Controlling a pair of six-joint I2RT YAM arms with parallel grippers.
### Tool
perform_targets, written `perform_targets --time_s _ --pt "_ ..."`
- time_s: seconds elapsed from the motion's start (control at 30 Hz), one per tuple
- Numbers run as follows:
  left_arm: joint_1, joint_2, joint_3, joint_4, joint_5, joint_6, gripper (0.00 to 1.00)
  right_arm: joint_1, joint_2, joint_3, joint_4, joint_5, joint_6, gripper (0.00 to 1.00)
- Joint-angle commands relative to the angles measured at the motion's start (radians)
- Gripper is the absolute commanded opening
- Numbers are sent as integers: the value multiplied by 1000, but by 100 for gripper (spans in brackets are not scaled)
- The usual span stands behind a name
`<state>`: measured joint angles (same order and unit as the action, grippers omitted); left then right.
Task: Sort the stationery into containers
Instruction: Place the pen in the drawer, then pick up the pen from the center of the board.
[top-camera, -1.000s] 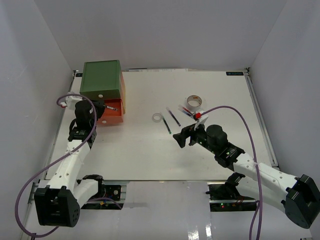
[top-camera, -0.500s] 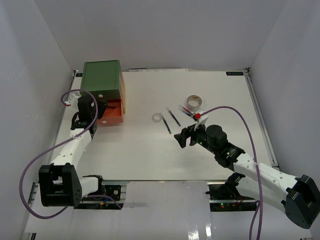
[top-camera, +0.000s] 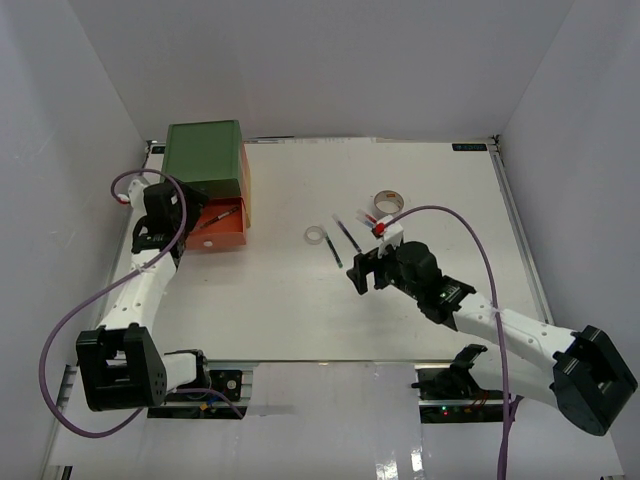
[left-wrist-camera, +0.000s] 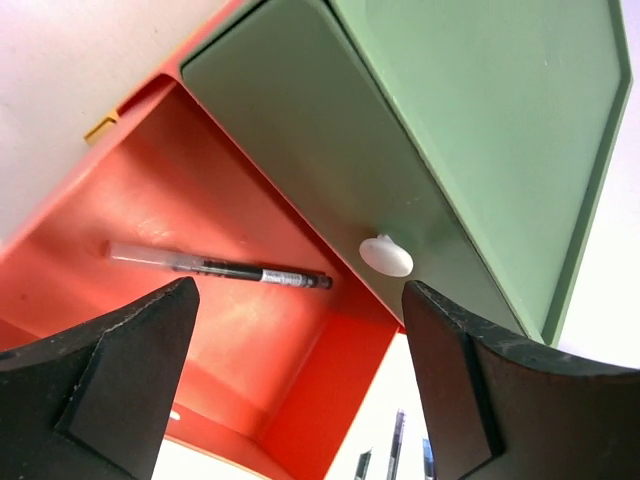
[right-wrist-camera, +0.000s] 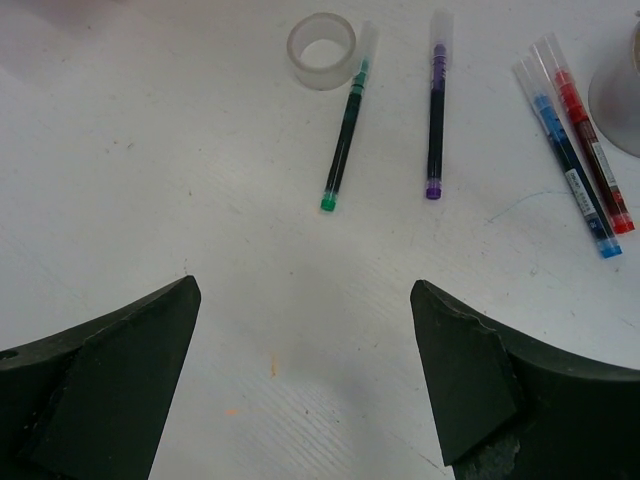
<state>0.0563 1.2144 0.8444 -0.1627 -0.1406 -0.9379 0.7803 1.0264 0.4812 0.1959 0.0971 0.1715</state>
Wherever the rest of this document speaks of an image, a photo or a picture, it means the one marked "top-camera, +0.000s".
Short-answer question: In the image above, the blue corner label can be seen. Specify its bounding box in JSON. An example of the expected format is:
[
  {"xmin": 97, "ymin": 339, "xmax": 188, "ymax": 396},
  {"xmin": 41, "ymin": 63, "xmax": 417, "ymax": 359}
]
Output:
[{"xmin": 452, "ymin": 143, "xmax": 488, "ymax": 152}]

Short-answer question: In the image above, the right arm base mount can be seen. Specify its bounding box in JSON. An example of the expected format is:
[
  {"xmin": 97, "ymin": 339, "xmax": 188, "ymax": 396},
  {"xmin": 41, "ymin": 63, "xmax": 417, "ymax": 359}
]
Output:
[{"xmin": 411, "ymin": 364, "xmax": 503, "ymax": 425}]

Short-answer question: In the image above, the large white tape roll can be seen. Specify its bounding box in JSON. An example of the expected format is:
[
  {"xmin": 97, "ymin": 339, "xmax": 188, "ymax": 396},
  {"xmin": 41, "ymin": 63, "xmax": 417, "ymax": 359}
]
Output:
[{"xmin": 372, "ymin": 190, "xmax": 405, "ymax": 219}]

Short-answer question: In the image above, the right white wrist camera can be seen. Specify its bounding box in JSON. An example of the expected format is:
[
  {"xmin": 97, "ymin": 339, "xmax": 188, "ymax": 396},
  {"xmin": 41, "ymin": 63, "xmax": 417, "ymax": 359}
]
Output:
[{"xmin": 373, "ymin": 215, "xmax": 404, "ymax": 258}]

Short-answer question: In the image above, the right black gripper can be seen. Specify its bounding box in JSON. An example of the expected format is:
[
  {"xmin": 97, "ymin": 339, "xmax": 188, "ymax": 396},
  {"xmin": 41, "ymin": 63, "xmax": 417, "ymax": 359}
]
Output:
[{"xmin": 347, "ymin": 241, "xmax": 422, "ymax": 301}]

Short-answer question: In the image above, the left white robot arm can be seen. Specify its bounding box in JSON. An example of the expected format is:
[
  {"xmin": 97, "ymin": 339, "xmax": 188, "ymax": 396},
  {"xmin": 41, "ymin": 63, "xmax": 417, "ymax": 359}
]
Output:
[{"xmin": 76, "ymin": 179, "xmax": 212, "ymax": 411}]

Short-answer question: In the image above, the blue pen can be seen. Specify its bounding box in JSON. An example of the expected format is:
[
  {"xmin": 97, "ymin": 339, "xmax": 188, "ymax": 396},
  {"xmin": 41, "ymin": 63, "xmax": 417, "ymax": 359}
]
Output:
[{"xmin": 356, "ymin": 216, "xmax": 375, "ymax": 230}]

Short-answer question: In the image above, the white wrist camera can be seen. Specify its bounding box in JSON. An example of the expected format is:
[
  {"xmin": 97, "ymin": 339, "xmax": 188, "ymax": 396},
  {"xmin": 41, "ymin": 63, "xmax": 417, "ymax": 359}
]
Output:
[
  {"xmin": 117, "ymin": 177, "xmax": 149, "ymax": 210},
  {"xmin": 373, "ymin": 215, "xmax": 404, "ymax": 258}
]

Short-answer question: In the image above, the black pen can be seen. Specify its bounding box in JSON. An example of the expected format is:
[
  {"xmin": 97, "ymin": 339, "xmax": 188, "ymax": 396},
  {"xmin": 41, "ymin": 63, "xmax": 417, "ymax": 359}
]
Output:
[{"xmin": 199, "ymin": 206, "xmax": 240, "ymax": 230}]

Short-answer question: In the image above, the small clear tape roll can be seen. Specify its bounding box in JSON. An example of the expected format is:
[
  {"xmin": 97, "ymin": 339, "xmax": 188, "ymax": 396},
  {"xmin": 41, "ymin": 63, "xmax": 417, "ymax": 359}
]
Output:
[{"xmin": 304, "ymin": 225, "xmax": 325, "ymax": 245}]

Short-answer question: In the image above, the green drawer box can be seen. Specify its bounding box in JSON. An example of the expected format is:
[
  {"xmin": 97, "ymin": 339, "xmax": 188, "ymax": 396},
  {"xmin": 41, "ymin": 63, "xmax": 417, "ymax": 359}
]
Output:
[{"xmin": 162, "ymin": 120, "xmax": 246, "ymax": 199}]

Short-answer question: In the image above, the red pen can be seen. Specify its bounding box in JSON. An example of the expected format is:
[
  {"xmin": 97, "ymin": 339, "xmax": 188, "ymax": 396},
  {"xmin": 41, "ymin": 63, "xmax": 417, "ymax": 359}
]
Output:
[{"xmin": 357, "ymin": 209, "xmax": 378, "ymax": 224}]

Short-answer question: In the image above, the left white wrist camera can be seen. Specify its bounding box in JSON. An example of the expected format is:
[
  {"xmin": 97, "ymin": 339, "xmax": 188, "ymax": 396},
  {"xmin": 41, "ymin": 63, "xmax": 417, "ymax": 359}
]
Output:
[{"xmin": 117, "ymin": 177, "xmax": 149, "ymax": 210}]

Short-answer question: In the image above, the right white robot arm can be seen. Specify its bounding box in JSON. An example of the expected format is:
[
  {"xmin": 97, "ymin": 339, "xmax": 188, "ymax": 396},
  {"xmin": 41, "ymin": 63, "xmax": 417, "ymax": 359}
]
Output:
[{"xmin": 346, "ymin": 241, "xmax": 638, "ymax": 436}]

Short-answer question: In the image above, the orange cardboard box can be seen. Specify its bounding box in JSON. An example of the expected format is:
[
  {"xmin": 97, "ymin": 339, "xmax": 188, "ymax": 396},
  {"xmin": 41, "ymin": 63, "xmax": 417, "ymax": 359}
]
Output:
[{"xmin": 186, "ymin": 145, "xmax": 251, "ymax": 251}]

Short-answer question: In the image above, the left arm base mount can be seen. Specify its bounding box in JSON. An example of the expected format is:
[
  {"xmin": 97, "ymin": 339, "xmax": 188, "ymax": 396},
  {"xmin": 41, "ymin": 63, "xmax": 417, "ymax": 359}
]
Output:
[{"xmin": 147, "ymin": 367, "xmax": 253, "ymax": 420}]

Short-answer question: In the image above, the purple pen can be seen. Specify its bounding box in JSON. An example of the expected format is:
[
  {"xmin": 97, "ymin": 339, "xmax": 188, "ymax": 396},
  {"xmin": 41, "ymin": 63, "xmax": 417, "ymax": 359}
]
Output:
[{"xmin": 332, "ymin": 213, "xmax": 362, "ymax": 254}]

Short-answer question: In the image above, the green pen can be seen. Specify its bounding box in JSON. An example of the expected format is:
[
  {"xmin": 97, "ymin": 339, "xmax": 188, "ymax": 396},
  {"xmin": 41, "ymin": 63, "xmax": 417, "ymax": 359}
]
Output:
[{"xmin": 323, "ymin": 227, "xmax": 343, "ymax": 269}]

